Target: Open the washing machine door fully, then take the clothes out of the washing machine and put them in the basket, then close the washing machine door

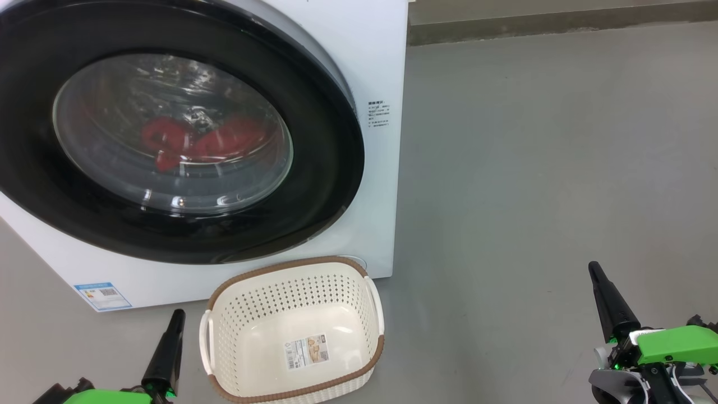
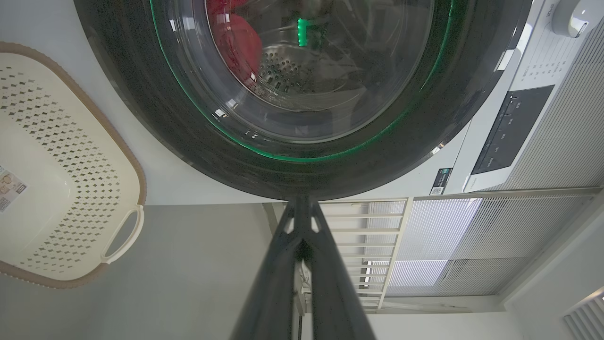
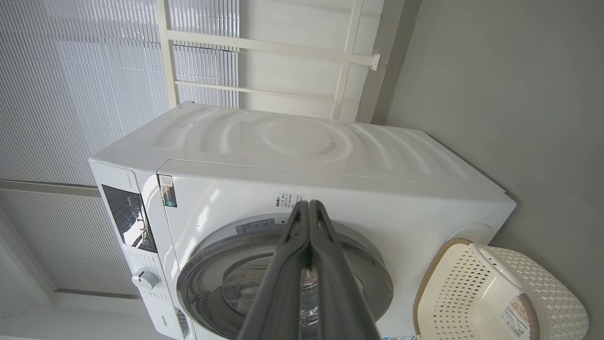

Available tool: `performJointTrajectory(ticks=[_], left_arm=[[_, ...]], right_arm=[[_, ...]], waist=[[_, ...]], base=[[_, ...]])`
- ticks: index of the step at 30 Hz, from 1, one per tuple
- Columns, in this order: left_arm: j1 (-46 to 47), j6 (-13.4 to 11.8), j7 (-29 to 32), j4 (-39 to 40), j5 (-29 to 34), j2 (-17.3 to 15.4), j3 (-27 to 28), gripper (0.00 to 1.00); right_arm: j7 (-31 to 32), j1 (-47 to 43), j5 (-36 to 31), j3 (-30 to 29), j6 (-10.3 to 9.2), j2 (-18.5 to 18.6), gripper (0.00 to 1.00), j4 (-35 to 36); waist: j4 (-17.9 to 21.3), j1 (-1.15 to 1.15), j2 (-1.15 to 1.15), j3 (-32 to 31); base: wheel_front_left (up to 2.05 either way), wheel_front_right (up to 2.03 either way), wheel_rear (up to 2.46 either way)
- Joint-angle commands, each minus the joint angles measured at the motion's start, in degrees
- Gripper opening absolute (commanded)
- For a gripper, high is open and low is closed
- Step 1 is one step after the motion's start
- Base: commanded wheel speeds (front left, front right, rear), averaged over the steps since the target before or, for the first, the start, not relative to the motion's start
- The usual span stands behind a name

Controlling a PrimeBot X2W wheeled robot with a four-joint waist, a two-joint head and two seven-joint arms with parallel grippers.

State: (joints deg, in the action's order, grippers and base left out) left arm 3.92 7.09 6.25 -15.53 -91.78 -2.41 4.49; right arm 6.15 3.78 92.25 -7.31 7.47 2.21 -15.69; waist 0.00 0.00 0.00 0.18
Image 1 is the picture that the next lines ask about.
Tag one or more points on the black round glass washer door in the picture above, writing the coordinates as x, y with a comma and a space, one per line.
317, 140

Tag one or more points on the printed product label sticker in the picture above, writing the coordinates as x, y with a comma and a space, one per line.
307, 352

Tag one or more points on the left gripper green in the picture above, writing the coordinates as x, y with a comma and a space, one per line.
106, 397

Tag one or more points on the grey right wrist camera housing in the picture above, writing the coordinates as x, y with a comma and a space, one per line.
614, 387

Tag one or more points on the cream laundry basket brown rim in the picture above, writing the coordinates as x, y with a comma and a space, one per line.
263, 342

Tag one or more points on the red cloth garment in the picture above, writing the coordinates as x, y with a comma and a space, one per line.
224, 140

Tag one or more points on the white round drain cover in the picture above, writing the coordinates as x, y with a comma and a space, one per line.
356, 262

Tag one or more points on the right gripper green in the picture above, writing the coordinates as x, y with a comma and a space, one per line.
679, 345

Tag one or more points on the blue energy label sticker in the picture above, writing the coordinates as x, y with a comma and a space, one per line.
104, 296

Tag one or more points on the black printed text sticker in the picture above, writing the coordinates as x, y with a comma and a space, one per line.
378, 114

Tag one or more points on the white front-load washing machine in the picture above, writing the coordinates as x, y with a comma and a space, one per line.
373, 56

